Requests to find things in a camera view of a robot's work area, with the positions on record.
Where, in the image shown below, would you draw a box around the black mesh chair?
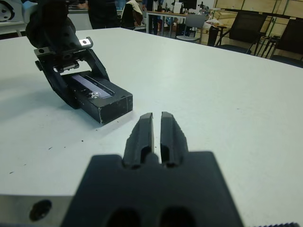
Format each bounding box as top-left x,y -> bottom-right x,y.
214,10 -> 268,55
269,17 -> 303,69

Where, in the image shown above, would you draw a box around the grey office chair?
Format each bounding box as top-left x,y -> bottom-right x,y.
176,14 -> 206,44

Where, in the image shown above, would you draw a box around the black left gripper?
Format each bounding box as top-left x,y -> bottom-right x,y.
25,0 -> 111,110

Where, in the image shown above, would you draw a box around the stacked wooden crates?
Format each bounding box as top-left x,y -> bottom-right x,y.
212,0 -> 303,48

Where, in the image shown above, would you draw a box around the black computer monitor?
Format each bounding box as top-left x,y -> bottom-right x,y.
178,0 -> 198,9

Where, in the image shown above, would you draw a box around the white frame work desk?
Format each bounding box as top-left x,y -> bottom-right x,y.
145,10 -> 190,36

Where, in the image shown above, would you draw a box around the office chair with hung jacket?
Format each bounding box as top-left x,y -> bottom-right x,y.
120,0 -> 144,31

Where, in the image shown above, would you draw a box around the white side table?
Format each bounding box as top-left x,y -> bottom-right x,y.
0,20 -> 27,36

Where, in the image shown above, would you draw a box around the person in black clothes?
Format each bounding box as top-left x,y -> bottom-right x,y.
87,0 -> 119,29

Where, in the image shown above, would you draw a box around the person in blue jacket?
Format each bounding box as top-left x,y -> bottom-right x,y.
141,0 -> 164,35

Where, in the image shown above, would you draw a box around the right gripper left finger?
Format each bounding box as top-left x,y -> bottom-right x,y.
122,112 -> 155,170

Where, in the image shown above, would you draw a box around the black box lid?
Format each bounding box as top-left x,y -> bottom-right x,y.
62,74 -> 134,124

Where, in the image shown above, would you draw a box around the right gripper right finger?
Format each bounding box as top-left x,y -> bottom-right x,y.
160,111 -> 190,167

